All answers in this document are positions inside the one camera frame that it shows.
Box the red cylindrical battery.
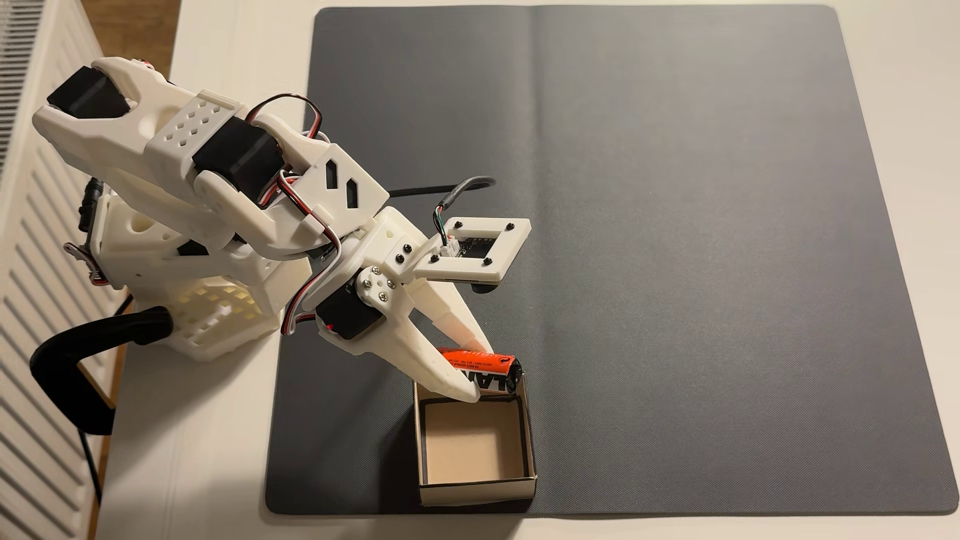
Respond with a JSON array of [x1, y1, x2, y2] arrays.
[[437, 346, 525, 396]]

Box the small open cardboard box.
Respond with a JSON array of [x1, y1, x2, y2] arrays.
[[411, 375, 538, 508]]

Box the dark grey table mat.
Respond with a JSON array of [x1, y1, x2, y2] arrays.
[[262, 6, 959, 519]]

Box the black table clamp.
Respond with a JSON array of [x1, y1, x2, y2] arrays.
[[30, 305, 175, 436]]

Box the white radiator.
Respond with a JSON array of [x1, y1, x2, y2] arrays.
[[0, 0, 130, 540]]

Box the red black servo wire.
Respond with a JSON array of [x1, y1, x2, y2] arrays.
[[246, 93, 343, 336]]

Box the white framed camera module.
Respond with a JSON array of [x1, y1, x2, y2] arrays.
[[412, 216, 533, 295]]

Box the black camera cable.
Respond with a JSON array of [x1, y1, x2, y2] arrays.
[[387, 175, 498, 230]]

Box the black power cable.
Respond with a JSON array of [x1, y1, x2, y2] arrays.
[[78, 177, 105, 232]]

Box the thin black hanging cable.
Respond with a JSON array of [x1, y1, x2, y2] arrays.
[[79, 296, 136, 505]]

